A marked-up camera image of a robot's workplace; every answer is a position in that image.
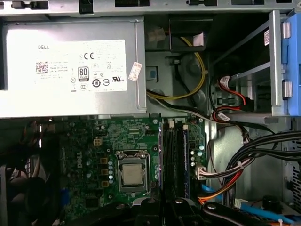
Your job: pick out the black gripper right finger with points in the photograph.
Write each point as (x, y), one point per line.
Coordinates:
(188, 212)

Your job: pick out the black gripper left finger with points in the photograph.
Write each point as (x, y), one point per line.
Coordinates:
(131, 214)

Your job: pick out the green RAM stick black chips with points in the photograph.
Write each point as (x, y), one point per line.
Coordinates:
(160, 153)

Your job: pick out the installed RAM stick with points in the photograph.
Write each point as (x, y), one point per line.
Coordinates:
(185, 160)

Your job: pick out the silver CPU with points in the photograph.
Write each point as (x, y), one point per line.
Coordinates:
(132, 174)

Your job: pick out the green motherboard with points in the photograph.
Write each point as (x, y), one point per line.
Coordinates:
(94, 153)

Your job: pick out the black PC case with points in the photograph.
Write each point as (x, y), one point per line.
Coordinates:
(188, 70)

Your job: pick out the silver drive cage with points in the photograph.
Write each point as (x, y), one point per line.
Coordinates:
(275, 58)

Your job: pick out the grey power supply unit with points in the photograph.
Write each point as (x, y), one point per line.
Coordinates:
(70, 30)

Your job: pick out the CPU socket with metal frame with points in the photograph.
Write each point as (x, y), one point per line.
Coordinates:
(148, 171)

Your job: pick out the blue optical drive bracket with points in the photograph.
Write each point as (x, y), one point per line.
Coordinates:
(292, 58)

